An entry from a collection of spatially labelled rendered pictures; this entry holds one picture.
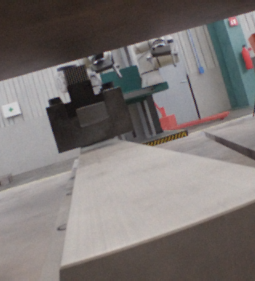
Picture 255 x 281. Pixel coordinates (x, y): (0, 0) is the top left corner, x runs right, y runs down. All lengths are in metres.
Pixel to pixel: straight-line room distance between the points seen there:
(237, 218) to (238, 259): 0.02
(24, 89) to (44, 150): 1.60
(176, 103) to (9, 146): 4.32
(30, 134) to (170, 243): 7.99
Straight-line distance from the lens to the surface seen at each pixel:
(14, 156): 8.24
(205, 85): 8.71
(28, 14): 1.00
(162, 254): 0.18
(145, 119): 2.70
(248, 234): 0.20
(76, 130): 1.45
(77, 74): 1.58
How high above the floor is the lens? 0.52
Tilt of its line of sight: 2 degrees down
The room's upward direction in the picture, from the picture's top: 16 degrees counter-clockwise
